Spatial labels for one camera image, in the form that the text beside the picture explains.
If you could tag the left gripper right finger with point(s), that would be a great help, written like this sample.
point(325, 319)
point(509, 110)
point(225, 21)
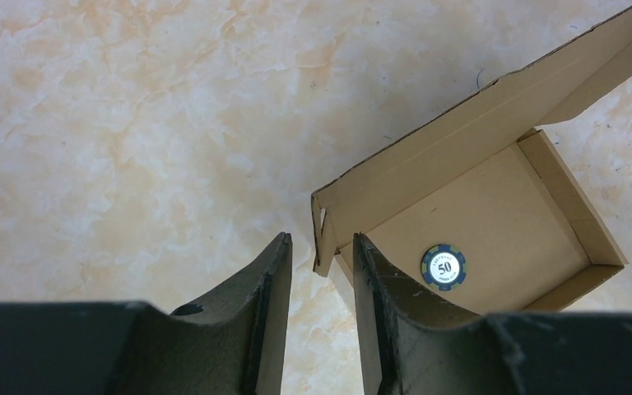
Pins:
point(413, 341)

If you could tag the brown cardboard box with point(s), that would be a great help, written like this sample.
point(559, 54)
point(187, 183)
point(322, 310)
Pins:
point(477, 204)

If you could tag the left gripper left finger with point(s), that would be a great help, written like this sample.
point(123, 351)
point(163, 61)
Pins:
point(231, 340)

